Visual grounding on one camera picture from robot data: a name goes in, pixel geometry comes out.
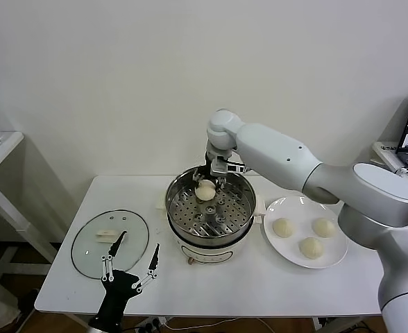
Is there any white electric cooker pot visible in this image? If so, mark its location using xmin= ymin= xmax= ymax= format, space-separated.
xmin=154 ymin=192 xmax=267 ymax=267

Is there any white side table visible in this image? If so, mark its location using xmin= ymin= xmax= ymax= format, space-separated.
xmin=372 ymin=141 xmax=408 ymax=209
xmin=0 ymin=130 xmax=58 ymax=295

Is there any white power strip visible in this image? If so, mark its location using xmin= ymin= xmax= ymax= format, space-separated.
xmin=134 ymin=317 xmax=169 ymax=333

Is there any stainless steel steamer basket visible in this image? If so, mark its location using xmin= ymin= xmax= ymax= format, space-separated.
xmin=164 ymin=165 xmax=257 ymax=248

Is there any white round plate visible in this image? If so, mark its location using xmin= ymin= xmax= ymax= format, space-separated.
xmin=263 ymin=196 xmax=349 ymax=271

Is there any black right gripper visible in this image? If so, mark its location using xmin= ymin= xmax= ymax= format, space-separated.
xmin=192 ymin=158 xmax=226 ymax=191

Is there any round glass pot lid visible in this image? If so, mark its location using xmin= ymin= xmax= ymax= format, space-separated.
xmin=71 ymin=208 xmax=150 ymax=280

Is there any thin white cable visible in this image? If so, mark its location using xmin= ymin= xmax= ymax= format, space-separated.
xmin=164 ymin=317 xmax=273 ymax=333

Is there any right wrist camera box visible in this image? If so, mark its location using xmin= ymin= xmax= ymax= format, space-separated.
xmin=210 ymin=155 xmax=246 ymax=174

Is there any white steamed baozi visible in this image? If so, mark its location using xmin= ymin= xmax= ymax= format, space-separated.
xmin=194 ymin=179 xmax=216 ymax=202
xmin=312 ymin=217 xmax=337 ymax=239
xmin=299 ymin=237 xmax=325 ymax=260
xmin=272 ymin=217 xmax=297 ymax=239

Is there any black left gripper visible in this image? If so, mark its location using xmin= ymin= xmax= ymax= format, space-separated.
xmin=94 ymin=230 xmax=161 ymax=329

